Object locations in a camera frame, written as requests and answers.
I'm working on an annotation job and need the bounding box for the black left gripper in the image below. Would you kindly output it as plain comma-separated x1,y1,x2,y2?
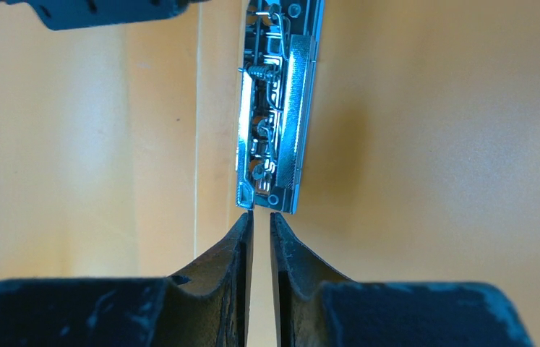
4,0,197,31

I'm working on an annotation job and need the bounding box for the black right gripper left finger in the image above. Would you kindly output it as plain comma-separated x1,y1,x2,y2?
0,212,254,346

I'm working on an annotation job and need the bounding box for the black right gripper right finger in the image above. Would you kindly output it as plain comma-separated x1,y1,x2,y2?
270,213,533,346

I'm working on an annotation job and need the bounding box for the orange clip file folder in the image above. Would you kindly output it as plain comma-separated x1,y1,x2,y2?
0,1,540,346

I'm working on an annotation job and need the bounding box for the silver metal folder clip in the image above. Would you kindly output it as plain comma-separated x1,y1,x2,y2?
236,0,325,214

